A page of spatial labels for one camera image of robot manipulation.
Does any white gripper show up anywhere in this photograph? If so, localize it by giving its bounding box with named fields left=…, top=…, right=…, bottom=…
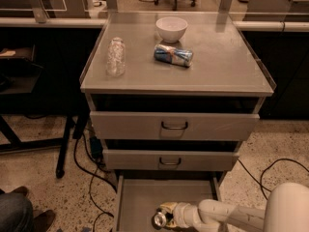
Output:
left=160, top=202, right=197, bottom=228

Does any white bowl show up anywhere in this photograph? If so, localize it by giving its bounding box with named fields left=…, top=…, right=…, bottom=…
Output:
left=155, top=16, right=188, bottom=43

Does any blue soda can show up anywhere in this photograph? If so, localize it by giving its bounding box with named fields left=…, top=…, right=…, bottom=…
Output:
left=154, top=44, right=193, bottom=68

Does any brown shoe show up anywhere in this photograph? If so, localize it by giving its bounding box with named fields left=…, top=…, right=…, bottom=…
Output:
left=34, top=210, right=56, bottom=232

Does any bottom grey drawer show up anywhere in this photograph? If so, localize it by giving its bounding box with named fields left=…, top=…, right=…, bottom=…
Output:
left=113, top=171, right=221, bottom=232

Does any black table stand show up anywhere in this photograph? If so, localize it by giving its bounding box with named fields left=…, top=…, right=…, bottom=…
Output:
left=0, top=45, right=88, bottom=179

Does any grey drawer cabinet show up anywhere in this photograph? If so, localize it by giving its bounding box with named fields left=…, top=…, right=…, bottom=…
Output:
left=79, top=11, right=277, bottom=232

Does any black power adapter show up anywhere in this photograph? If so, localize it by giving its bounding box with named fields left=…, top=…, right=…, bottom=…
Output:
left=90, top=136, right=103, bottom=160

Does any clear plastic bottle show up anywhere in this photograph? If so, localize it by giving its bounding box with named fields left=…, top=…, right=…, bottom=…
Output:
left=106, top=37, right=126, bottom=76

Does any green soda can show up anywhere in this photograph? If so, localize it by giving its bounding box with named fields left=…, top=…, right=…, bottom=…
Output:
left=154, top=208, right=171, bottom=228

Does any black floor cable right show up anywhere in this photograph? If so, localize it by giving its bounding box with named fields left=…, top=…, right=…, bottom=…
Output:
left=238, top=158, right=309, bottom=201

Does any middle grey drawer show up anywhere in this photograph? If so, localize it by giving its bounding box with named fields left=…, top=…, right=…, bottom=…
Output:
left=103, top=150, right=239, bottom=171

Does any top grey drawer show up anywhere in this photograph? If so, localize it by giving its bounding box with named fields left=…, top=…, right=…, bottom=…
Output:
left=90, top=111, right=259, bottom=141

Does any grey drawer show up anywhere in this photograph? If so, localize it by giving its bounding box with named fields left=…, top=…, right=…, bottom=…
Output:
left=90, top=111, right=259, bottom=141
left=103, top=150, right=239, bottom=171
left=113, top=171, right=221, bottom=232

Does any black floor cable left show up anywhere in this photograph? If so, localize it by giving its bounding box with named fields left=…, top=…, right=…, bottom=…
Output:
left=72, top=126, right=118, bottom=232

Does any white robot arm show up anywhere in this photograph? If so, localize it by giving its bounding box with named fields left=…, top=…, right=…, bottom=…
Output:
left=154, top=183, right=309, bottom=232

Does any black floor cable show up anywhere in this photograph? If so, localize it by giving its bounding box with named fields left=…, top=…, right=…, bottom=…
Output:
left=238, top=158, right=309, bottom=201
left=72, top=126, right=118, bottom=232

